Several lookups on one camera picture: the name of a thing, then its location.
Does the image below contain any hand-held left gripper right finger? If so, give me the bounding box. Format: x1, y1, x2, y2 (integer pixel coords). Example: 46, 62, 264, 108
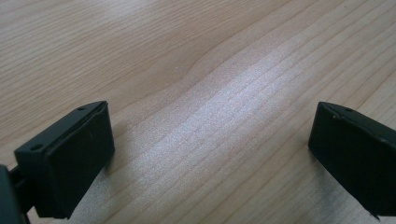
307, 101, 396, 219

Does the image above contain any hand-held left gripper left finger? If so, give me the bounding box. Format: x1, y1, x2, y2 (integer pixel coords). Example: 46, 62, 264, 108
13, 100, 116, 219

